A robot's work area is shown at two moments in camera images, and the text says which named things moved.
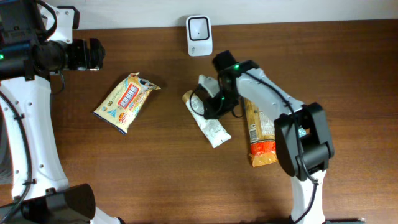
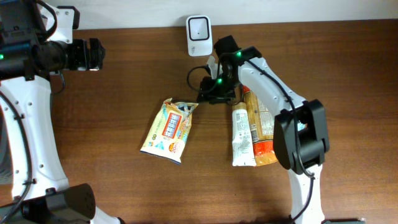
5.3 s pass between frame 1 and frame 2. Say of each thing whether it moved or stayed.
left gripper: stayed
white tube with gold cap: moved
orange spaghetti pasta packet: stayed
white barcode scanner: stayed
